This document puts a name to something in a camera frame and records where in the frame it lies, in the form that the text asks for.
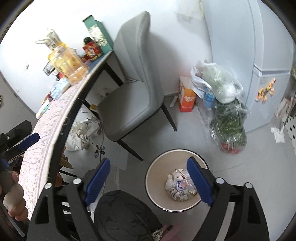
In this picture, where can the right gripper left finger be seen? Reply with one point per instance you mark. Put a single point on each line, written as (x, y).
(61, 212)

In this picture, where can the blue tissue pack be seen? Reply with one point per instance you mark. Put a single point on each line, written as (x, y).
(61, 86)

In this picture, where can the black knee trousers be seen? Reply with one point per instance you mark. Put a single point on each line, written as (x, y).
(121, 216)

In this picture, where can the beige round trash bin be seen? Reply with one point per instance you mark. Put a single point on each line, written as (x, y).
(156, 176)

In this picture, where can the white perforated shelf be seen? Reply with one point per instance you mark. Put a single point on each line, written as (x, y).
(291, 130)

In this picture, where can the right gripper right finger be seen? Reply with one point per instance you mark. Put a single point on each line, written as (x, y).
(248, 221)

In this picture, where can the blue white wrapper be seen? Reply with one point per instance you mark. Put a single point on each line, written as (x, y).
(181, 185)

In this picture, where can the person's left hand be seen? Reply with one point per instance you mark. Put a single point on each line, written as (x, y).
(13, 196)

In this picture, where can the grey keyboard-like rack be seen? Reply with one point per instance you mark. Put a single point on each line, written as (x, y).
(49, 68)

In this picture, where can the red tin can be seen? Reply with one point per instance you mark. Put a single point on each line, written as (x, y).
(91, 49)

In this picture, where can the patterned white tablecloth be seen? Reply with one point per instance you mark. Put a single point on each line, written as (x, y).
(36, 163)

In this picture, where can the white roll package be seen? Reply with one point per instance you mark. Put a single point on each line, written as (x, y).
(42, 109)

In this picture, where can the white tote bag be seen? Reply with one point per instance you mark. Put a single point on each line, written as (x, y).
(51, 40)

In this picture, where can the white plastic bag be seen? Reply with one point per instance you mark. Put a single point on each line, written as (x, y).
(210, 76)

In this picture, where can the bag of green vegetables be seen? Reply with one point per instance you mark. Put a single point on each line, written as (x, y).
(227, 127)

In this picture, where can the grey upholstered chair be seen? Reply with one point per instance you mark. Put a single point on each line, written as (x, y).
(141, 95)

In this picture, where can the white refrigerator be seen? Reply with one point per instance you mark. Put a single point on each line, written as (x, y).
(249, 40)

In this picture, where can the white red paper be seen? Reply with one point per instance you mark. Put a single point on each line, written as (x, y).
(183, 174)

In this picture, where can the crumpled paper under table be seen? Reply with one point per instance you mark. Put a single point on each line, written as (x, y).
(81, 133)

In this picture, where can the orange cardboard box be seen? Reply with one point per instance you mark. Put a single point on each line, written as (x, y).
(186, 95)

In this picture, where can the white tissue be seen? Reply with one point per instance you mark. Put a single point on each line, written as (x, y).
(171, 187)

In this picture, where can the clear plastic jar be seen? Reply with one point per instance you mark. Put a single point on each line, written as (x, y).
(67, 61)

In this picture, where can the green tall box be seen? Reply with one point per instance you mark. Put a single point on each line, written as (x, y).
(99, 34)

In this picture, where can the blue water bottle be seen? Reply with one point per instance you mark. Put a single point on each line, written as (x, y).
(208, 100)

